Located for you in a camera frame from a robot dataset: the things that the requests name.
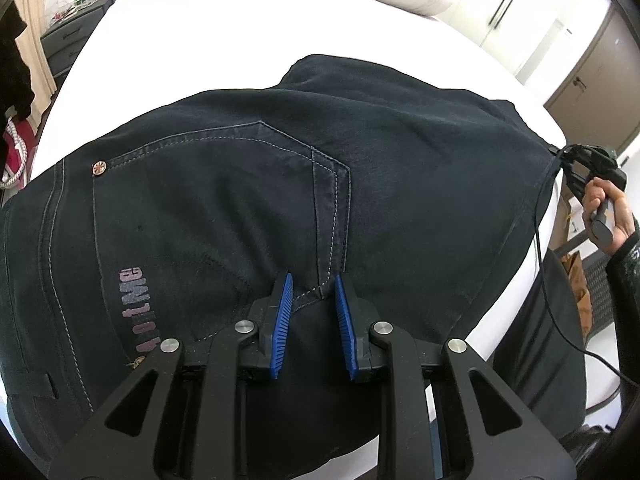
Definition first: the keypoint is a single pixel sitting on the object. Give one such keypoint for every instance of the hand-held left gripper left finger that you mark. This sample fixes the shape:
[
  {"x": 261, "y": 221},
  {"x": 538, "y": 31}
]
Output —
[{"x": 280, "y": 325}]

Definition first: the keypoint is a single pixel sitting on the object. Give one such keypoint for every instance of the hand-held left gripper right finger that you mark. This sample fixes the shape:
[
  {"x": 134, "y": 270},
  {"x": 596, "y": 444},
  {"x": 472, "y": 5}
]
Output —
[{"x": 347, "y": 330}]

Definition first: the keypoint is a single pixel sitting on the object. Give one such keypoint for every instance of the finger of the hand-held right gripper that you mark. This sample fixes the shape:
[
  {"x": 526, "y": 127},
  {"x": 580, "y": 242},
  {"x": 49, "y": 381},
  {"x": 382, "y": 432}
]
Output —
[
  {"x": 580, "y": 150},
  {"x": 575, "y": 177}
]

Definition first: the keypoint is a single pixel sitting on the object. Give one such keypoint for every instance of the black denim pants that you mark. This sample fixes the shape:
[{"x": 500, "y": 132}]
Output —
[{"x": 210, "y": 195}]

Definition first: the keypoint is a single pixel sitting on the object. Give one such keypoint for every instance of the person's right hand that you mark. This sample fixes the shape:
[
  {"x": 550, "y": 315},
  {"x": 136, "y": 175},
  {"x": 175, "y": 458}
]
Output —
[{"x": 622, "y": 222}]

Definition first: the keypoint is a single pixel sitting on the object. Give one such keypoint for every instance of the brown door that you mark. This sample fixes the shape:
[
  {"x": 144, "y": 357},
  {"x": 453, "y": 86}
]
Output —
[{"x": 595, "y": 75}]

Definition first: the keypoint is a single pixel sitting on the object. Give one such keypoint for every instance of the brown paper bag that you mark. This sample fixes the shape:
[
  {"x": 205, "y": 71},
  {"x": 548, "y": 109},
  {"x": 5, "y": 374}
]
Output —
[{"x": 577, "y": 285}]

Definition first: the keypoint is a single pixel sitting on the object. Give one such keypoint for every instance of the dark wicker basket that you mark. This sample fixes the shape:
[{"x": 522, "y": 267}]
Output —
[{"x": 602, "y": 295}]

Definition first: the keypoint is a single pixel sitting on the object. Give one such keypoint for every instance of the white wardrobe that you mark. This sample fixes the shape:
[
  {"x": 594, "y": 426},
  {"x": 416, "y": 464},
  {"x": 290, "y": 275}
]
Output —
[{"x": 525, "y": 5}]

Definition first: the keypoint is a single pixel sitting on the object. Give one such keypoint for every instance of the bed with white sheet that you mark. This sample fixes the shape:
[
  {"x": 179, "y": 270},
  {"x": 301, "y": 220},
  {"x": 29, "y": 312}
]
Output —
[{"x": 200, "y": 40}]

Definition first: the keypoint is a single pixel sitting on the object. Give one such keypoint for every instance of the pink and white bag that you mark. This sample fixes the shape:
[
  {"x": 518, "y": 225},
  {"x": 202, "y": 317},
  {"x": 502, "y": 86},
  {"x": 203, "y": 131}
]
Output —
[{"x": 15, "y": 150}]

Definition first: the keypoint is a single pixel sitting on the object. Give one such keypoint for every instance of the grey nightstand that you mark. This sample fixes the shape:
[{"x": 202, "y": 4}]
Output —
[{"x": 67, "y": 42}]

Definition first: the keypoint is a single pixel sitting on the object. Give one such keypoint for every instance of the beige curtain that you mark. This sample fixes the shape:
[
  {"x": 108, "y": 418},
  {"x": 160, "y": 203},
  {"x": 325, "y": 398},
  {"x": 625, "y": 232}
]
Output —
[{"x": 37, "y": 45}]

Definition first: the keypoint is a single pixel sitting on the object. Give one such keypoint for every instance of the hanging black coat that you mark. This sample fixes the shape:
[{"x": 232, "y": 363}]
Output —
[{"x": 12, "y": 65}]

